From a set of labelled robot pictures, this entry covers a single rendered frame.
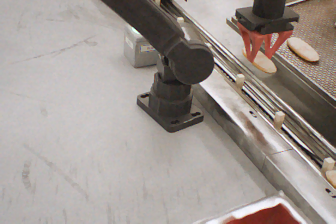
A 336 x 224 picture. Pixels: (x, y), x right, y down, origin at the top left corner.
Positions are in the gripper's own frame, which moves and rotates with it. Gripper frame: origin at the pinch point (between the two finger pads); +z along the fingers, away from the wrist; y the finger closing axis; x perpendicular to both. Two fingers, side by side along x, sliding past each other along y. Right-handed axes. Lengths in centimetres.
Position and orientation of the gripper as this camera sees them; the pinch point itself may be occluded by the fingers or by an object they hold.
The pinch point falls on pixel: (259, 56)
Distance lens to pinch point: 103.6
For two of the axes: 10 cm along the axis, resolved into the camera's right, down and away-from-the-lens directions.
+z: -0.6, 8.3, 5.5
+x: -4.1, -5.3, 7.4
